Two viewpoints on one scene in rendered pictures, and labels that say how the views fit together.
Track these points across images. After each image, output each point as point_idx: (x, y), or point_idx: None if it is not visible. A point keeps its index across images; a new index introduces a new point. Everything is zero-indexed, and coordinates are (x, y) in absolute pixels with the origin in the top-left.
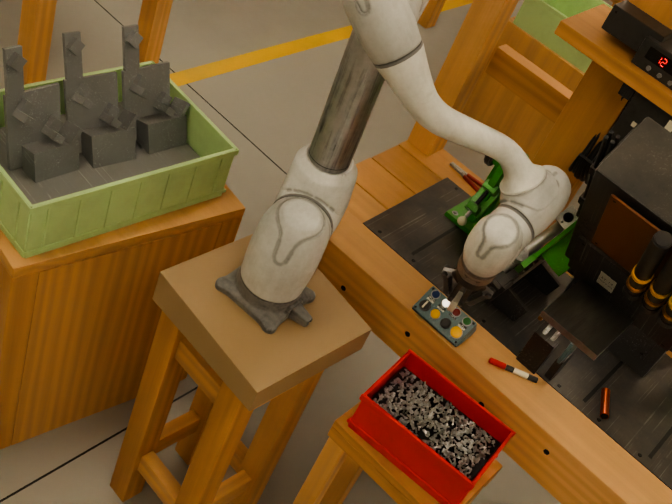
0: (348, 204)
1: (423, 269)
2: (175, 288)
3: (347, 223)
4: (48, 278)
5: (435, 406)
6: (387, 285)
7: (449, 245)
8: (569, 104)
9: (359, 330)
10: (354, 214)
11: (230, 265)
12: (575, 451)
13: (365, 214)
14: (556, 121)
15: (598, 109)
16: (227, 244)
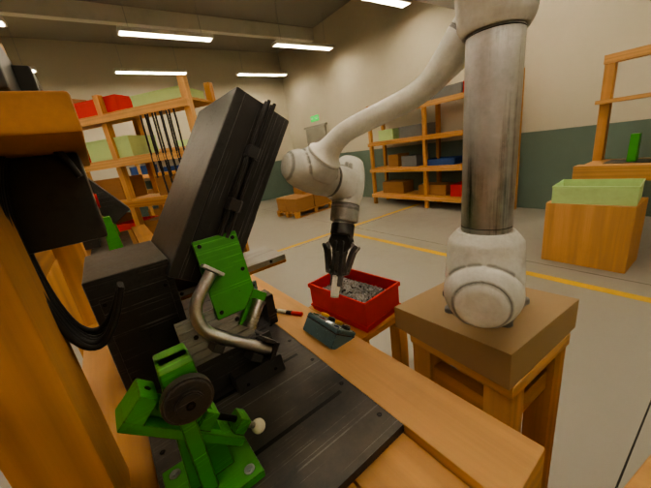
0: (426, 478)
1: (331, 375)
2: (555, 294)
3: (425, 416)
4: None
5: (350, 295)
6: (375, 351)
7: (284, 415)
8: (27, 308)
9: (403, 304)
10: (415, 456)
11: (528, 314)
12: (272, 289)
13: (397, 461)
14: (46, 352)
15: (25, 267)
16: (545, 325)
